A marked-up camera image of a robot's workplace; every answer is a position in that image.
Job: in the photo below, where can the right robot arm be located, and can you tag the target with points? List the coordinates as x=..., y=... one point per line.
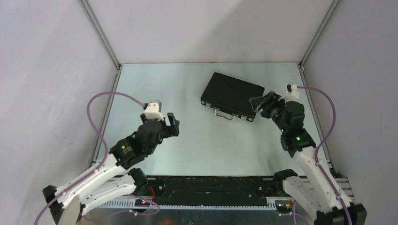
x=323, y=199

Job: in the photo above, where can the black poker set case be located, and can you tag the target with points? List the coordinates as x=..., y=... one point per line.
x=230, y=95

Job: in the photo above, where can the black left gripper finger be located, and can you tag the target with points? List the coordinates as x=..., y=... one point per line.
x=172, y=120
x=173, y=128

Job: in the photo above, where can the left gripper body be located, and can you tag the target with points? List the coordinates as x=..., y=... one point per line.
x=144, y=116

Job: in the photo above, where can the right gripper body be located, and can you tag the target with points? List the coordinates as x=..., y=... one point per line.
x=276, y=115

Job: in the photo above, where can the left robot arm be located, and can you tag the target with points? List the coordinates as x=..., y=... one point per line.
x=115, y=174

